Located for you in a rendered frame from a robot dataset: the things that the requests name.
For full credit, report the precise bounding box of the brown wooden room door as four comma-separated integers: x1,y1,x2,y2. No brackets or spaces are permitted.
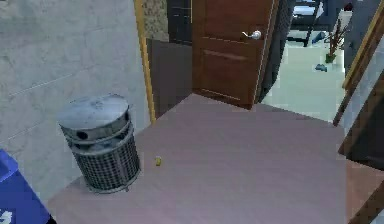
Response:
191,0,280,110

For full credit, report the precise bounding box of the grey metal mesh bin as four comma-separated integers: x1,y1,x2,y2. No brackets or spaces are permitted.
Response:
56,93,142,194

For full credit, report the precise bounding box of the black table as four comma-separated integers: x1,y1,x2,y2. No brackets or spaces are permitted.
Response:
287,0,329,48

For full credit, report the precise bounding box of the red house plant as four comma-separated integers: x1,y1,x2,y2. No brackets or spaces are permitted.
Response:
324,18,350,64

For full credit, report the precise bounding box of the blue box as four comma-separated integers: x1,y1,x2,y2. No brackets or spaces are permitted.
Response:
0,148,52,224

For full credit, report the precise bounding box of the silver door lever handle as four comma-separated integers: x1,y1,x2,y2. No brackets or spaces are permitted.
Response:
241,29,263,41

